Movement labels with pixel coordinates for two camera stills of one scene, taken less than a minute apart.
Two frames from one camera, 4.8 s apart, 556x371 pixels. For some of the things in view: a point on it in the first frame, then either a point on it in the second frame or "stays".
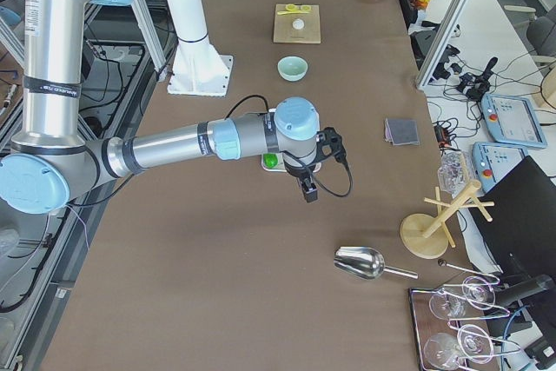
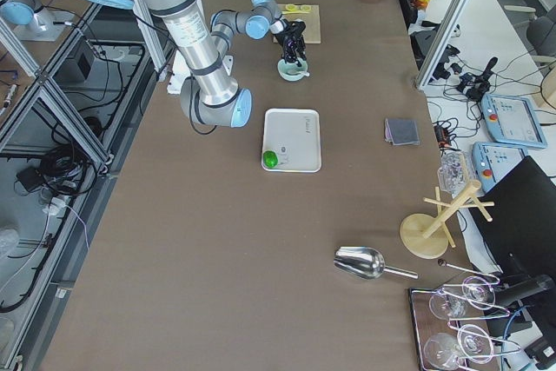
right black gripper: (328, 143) to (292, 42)
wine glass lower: (444, 351) stays
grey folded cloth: (401, 132) stays
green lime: (270, 160) stays
